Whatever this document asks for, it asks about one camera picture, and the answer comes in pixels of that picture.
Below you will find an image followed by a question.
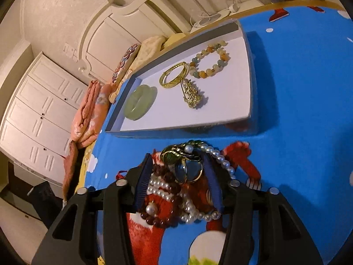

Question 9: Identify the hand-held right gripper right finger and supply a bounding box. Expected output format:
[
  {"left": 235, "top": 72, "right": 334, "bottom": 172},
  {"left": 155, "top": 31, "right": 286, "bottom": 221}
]
[{"left": 203, "top": 153, "right": 324, "bottom": 265}]

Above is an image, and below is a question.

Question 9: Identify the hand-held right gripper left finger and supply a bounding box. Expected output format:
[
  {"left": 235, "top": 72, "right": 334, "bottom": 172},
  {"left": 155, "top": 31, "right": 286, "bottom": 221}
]
[{"left": 31, "top": 152, "right": 154, "bottom": 265}]

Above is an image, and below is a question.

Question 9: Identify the white pearl necklace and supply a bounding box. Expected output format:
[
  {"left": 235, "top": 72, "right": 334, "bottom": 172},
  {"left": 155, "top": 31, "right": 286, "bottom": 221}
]
[{"left": 147, "top": 141, "right": 238, "bottom": 224}]

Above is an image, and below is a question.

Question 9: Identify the green gold brooch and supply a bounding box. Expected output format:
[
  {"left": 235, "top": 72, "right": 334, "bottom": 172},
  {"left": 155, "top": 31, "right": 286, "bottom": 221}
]
[{"left": 160, "top": 141, "right": 205, "bottom": 184}]

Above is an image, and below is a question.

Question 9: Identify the dark red bead bracelet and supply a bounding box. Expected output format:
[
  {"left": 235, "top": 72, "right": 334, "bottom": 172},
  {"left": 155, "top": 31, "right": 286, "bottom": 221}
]
[{"left": 139, "top": 160, "right": 193, "bottom": 228}]

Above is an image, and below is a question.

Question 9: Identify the white tray with grey rim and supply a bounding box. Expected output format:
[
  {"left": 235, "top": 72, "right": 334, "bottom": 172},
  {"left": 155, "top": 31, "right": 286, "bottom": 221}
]
[{"left": 104, "top": 19, "right": 261, "bottom": 139}]

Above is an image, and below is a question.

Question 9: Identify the pale green jade bangle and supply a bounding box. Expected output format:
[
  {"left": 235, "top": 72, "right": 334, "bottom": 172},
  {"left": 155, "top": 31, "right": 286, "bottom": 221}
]
[{"left": 124, "top": 84, "right": 158, "bottom": 121}]

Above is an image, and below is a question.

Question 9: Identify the orange quilt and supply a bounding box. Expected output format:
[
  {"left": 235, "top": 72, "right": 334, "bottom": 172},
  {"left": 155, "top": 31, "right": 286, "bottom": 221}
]
[{"left": 62, "top": 80, "right": 112, "bottom": 199}]

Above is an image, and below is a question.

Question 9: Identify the dark furniture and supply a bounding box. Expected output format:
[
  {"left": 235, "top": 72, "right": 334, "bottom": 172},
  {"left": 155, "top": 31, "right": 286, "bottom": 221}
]
[{"left": 0, "top": 161, "right": 68, "bottom": 223}]

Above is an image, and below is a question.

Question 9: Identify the gold bangle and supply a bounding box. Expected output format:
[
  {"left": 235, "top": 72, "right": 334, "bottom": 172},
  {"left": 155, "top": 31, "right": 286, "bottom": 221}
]
[{"left": 159, "top": 61, "right": 190, "bottom": 89}]

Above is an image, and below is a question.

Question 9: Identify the blue cartoon printed cloth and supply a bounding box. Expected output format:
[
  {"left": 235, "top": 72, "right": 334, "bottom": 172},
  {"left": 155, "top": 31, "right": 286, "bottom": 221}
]
[{"left": 66, "top": 0, "right": 353, "bottom": 265}]

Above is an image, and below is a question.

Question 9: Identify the embroidered round pattern cushion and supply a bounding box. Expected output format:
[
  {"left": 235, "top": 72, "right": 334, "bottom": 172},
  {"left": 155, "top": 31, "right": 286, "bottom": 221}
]
[{"left": 112, "top": 44, "right": 140, "bottom": 85}]

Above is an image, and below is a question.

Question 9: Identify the white wardrobe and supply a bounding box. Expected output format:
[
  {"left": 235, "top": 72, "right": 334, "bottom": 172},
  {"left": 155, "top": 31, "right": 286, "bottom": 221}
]
[{"left": 0, "top": 51, "right": 89, "bottom": 185}]

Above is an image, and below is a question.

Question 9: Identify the cream floral pillow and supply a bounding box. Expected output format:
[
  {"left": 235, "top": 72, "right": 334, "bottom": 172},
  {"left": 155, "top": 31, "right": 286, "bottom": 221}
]
[{"left": 110, "top": 34, "right": 169, "bottom": 102}]

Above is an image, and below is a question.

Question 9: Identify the plain yellow pillow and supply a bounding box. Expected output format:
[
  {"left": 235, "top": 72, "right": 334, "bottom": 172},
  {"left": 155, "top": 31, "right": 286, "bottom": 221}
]
[{"left": 164, "top": 32, "right": 188, "bottom": 49}]

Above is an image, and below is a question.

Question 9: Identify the white bed headboard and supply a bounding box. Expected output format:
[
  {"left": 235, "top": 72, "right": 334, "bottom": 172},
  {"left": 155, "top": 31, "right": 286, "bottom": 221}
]
[{"left": 77, "top": 0, "right": 193, "bottom": 85}]

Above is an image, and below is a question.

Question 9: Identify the white nightstand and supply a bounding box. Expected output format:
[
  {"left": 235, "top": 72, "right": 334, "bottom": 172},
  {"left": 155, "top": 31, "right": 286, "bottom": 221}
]
[{"left": 190, "top": 0, "right": 265, "bottom": 34}]

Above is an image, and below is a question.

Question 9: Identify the gold green chain bracelet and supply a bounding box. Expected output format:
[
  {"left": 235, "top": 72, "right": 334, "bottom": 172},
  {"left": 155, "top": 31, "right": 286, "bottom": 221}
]
[{"left": 180, "top": 79, "right": 208, "bottom": 109}]

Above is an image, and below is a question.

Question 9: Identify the multicolour stone bead bracelet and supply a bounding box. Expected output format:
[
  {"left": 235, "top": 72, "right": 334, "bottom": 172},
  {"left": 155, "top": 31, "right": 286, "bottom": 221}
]
[{"left": 188, "top": 41, "right": 230, "bottom": 80}]

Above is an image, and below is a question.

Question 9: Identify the white wall plate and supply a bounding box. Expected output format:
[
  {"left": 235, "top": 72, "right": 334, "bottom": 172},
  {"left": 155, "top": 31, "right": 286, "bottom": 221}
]
[{"left": 63, "top": 43, "right": 79, "bottom": 61}]

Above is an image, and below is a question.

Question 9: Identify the white cable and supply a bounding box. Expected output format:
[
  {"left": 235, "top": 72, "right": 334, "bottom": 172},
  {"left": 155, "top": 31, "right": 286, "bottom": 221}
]
[{"left": 190, "top": 0, "right": 240, "bottom": 28}]

